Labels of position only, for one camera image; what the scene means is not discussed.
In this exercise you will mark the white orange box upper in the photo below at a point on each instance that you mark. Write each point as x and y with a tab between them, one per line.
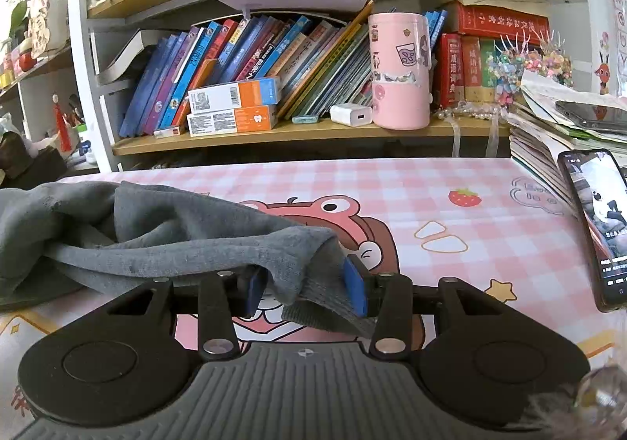
239	94

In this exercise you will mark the white orange box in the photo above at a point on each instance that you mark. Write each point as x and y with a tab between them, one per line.
238	120
239	94

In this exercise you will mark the stack of papers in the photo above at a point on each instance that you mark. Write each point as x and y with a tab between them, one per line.
538	133

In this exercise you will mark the red dictionary books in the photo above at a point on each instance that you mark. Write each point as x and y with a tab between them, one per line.
485	53

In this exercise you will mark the grey cloth garment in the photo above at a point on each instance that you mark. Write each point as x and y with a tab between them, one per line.
112	237

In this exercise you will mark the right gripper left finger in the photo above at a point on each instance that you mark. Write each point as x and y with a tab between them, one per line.
223	295

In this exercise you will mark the black smartphone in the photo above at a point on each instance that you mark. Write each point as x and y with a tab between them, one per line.
598	191

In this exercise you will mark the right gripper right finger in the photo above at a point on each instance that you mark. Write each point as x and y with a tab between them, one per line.
386	297

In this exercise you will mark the white charger plug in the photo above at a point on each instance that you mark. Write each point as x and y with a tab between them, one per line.
351	114

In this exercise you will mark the row of leaning books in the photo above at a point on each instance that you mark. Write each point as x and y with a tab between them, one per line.
319	61

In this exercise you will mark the pink cartoon table mat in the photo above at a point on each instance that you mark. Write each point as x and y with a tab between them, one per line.
486	221

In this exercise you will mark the white wooden bookshelf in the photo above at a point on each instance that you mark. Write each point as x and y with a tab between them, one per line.
98	35

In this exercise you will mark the pink sticker tumbler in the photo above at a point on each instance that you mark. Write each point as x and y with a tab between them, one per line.
400	66

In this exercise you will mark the white orange box lower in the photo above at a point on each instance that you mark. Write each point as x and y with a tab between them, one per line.
238	120

